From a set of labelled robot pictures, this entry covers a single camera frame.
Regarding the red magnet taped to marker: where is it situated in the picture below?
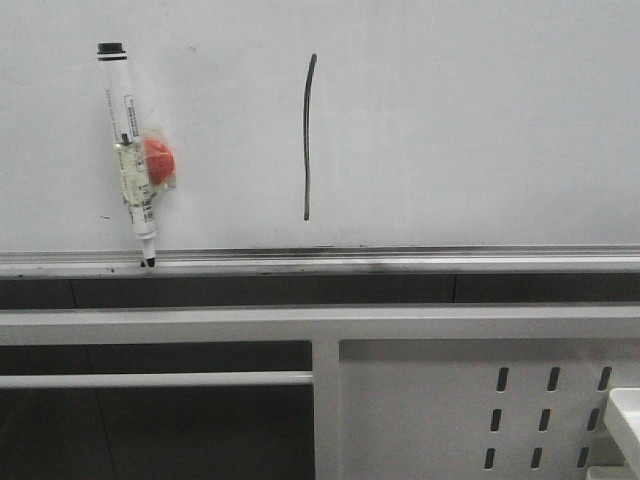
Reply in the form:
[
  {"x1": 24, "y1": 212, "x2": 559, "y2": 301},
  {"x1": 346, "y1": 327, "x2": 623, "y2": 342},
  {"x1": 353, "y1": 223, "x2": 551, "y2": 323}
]
[{"x1": 142, "y1": 128, "x2": 177, "y2": 191}]

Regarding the white whiteboard marker pen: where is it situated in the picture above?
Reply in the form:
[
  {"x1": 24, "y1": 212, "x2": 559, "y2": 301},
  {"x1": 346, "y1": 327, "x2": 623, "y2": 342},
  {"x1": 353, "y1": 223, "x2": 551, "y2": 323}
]
[{"x1": 97, "y1": 42, "x2": 156, "y2": 268}]

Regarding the whiteboard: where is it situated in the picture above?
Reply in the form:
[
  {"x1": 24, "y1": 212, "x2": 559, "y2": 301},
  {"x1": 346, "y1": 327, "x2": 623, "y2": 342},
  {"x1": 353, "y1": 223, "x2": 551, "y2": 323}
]
[{"x1": 1, "y1": 1, "x2": 639, "y2": 252}]

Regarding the white perforated metal panel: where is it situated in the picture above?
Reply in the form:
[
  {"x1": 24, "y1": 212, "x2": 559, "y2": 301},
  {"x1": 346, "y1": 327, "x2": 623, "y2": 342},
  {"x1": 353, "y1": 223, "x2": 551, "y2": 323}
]
[{"x1": 340, "y1": 339, "x2": 639, "y2": 479}]

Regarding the white plastic bin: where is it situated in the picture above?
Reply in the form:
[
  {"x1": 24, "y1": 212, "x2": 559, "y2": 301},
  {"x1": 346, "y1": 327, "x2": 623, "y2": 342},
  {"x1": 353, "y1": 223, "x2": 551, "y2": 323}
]
[{"x1": 586, "y1": 388, "x2": 639, "y2": 479}]

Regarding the white metal frame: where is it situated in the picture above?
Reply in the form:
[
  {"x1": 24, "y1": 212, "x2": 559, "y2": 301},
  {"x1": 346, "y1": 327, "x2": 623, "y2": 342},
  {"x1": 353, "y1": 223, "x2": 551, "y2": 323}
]
[{"x1": 1, "y1": 305, "x2": 639, "y2": 479}]

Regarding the aluminium whiteboard tray rail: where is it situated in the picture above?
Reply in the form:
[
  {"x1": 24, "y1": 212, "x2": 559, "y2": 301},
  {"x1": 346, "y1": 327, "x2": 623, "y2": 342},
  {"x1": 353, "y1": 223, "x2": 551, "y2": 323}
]
[{"x1": 1, "y1": 245, "x2": 639, "y2": 279}]

